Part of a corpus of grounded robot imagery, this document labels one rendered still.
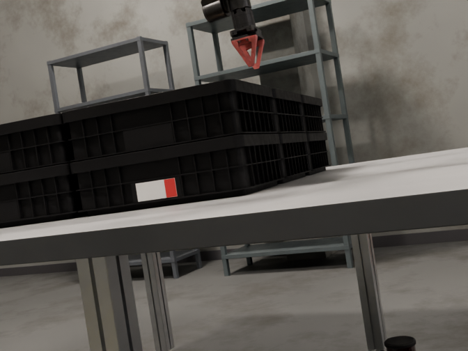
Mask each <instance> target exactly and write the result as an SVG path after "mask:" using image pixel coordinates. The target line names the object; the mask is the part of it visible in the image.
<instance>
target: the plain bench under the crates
mask: <svg viewBox="0 0 468 351"><path fill-rule="evenodd" d="M461 225H468V148H459V149H453V150H443V151H438V152H433V153H423V154H418V155H408V156H403V157H394V158H388V159H379V160H373V161H368V162H358V163H353V164H344V165H338V166H328V167H326V171H321V172H319V173H315V174H312V175H306V177H303V178H299V179H296V180H292V181H290V182H286V183H283V184H278V185H277V186H274V187H270V188H267V189H263V190H260V191H258V192H254V193H251V194H247V195H244V196H236V197H230V198H221V199H215V200H209V201H199V202H194V203H184V204H178V205H169V206H163V207H158V208H148V209H142V210H133V211H127V212H117V213H111V214H101V215H95V216H90V217H88V215H86V216H83V217H77V218H74V219H65V220H59V221H49V222H44V223H39V224H29V225H23V226H13V227H7V228H0V266H4V265H19V264H27V263H43V262H51V261H59V260H74V259H76V262H77V271H78V275H79V284H80V288H81V297H82V302H83V307H84V315H85V320H86V328H87V333H88V342H89V346H90V351H143V348H142V344H141V335H140V331H139V322H138V317H137V309H136V304H135V299H134V291H133V285H132V277H131V272H130V264H129V259H128V255H130V254H141V262H142V266H143V275H144V280H145V285H146V293H147V298H148V306H149V311H150V319H151V325H152V329H153V338H154V343H155V351H169V350H170V349H172V348H174V342H173V333H172V328H171V320H170V315H169V306H168V302H167V297H166V288H165V283H164V275H163V270H162V262H161V256H160V252H162V251H177V250H185V249H201V248H209V247H225V246H233V245H241V244H256V243H265V242H280V241H288V240H303V239H312V238H320V237H336V236H344V235H351V240H352V249H353V254H354V263H355V268H356V273H357V282H358V287H359V296H360V301H361V310H362V315H363V320H364V329H365V334H366V342H367V348H368V350H376V351H384V350H385V348H386V347H385V346H384V342H385V341H386V340H387V334H386V329H385V324H384V315H383V310H382V301H381V296H380V287H379V282H378V277H377V268H376V263H375V254H374V249H373V241H372V235H371V233H383V232H391V231H406V230H414V229H423V228H438V227H447V226H461Z"/></svg>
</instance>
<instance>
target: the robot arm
mask: <svg viewBox="0 0 468 351"><path fill-rule="evenodd" d="M201 5H202V7H203V14H204V16H205V18H206V20H207V21H208V22H209V23H212V22H216V21H218V20H221V19H223V18H226V17H229V16H231V17H232V21H233V26H234V30H232V31H230V35H231V37H232V38H231V43H232V45H233V46H234V48H235V49H236V50H237V52H238V53H239V54H240V56H241V57H242V58H243V60H244V61H245V63H246V64H247V65H248V67H251V66H252V67H253V68H254V70H255V69H258V68H259V67H260V60H261V56H262V53H263V47H264V44H265V41H264V37H262V31H261V30H260V29H259V28H258V27H256V24H255V21H254V15H253V12H252V9H251V2H250V0H201ZM256 47H258V56H257V61H256V63H254V62H255V56H256ZM248 49H251V56H250V55H249V53H248V51H247V50H248Z"/></svg>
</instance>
